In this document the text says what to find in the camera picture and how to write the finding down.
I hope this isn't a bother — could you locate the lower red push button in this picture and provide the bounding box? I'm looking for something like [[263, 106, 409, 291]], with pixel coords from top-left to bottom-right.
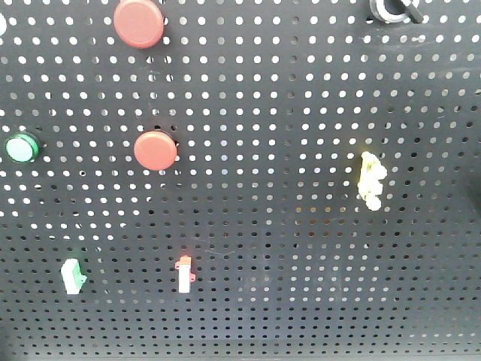
[[134, 131, 177, 171]]

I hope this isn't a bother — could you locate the red push button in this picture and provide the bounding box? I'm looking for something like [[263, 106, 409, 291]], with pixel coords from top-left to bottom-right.
[[113, 0, 165, 49], [134, 131, 177, 171]]

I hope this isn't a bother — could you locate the upper red push button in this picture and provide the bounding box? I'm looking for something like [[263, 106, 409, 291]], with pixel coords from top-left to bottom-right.
[[113, 0, 165, 49]]

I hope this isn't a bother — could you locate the green indicator light button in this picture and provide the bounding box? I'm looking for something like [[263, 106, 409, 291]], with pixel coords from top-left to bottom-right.
[[5, 132, 41, 163]]

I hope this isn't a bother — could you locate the black perforated pegboard panel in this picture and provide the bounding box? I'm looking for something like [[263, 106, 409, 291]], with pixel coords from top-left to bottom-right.
[[1, 1, 480, 360]]

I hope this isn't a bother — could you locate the red white toggle switch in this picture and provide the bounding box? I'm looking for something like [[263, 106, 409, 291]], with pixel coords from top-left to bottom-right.
[[174, 256, 196, 294]]

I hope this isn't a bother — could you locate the yellow toggle switch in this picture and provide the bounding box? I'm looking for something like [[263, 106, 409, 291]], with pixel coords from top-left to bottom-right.
[[357, 151, 388, 211]]

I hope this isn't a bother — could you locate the green white toggle switch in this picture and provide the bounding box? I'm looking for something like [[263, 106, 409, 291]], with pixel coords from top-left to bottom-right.
[[61, 259, 87, 295]]

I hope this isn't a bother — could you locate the black silver rotary switch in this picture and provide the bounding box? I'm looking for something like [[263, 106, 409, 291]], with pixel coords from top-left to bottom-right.
[[368, 0, 424, 24]]

